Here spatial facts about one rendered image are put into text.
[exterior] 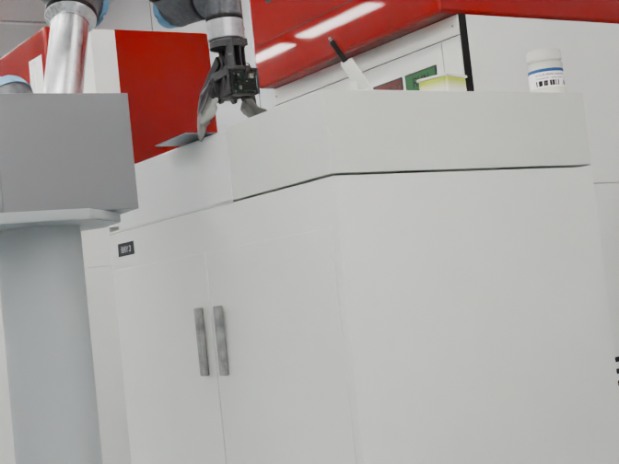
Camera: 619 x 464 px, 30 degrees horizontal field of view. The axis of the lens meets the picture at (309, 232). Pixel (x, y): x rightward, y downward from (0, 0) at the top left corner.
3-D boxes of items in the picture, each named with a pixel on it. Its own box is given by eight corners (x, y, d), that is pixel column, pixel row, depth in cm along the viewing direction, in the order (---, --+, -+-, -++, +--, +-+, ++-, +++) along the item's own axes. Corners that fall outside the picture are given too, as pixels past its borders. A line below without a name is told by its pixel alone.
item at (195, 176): (155, 228, 276) (149, 170, 277) (274, 198, 230) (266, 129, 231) (119, 231, 271) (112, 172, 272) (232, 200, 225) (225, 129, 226)
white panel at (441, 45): (294, 228, 328) (279, 89, 330) (485, 188, 260) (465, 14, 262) (285, 228, 326) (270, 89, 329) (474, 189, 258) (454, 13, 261)
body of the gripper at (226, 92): (227, 96, 226) (222, 36, 226) (207, 105, 233) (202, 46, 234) (262, 97, 230) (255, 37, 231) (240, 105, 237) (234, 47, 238)
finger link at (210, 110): (200, 128, 224) (220, 90, 227) (186, 133, 229) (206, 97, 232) (212, 137, 225) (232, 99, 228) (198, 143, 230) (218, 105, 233)
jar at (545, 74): (548, 101, 238) (543, 56, 238) (573, 94, 232) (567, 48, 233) (523, 101, 234) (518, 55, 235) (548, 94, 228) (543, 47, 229)
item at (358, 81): (366, 124, 242) (359, 62, 243) (377, 121, 239) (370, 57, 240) (343, 124, 239) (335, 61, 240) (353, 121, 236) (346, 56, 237)
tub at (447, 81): (440, 114, 239) (437, 82, 240) (471, 107, 234) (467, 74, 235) (419, 112, 234) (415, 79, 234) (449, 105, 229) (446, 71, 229)
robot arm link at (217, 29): (199, 25, 234) (234, 27, 239) (201, 48, 234) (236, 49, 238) (216, 16, 228) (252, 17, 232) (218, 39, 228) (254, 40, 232)
